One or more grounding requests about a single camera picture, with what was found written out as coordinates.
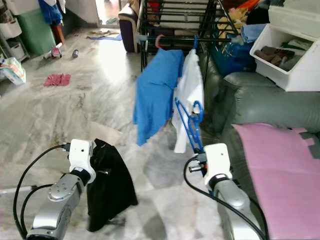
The black garment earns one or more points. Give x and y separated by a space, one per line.
110 190

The blue plastic hanger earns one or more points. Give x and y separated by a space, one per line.
201 111
196 43

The pink hanger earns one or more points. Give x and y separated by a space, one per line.
160 40

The white hanging shirt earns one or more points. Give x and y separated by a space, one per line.
190 90

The blue hanging garment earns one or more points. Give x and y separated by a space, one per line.
157 95

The pink mat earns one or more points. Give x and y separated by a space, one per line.
280 175

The white rod black tip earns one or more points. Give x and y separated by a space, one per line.
14 190

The green leather sofa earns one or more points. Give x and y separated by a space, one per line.
270 107

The red floor cloth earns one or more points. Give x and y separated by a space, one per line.
57 80

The blue bag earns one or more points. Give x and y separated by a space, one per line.
232 60

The metal can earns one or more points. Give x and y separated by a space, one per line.
75 53

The black metal drying rack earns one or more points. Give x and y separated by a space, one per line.
142 50

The white plastic storage bin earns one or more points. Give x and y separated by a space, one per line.
295 75

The brown folded clothes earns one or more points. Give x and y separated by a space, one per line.
277 54

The printed tissue pack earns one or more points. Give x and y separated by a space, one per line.
14 70

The blue door mat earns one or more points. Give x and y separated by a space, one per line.
104 36

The light blue folded cloth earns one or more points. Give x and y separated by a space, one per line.
254 32

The mustard yellow cloth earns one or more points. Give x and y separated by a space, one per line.
230 22

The purple armchair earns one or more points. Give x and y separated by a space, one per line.
130 27

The bright orange cloth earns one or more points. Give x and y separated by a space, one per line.
245 4

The dark blue hanging cloth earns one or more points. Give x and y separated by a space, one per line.
51 11

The white storage shelf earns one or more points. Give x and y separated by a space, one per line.
10 25

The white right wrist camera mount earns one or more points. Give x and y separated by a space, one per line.
217 160

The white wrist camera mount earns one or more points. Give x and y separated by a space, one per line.
217 160
81 155

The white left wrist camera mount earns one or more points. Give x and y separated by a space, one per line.
81 155

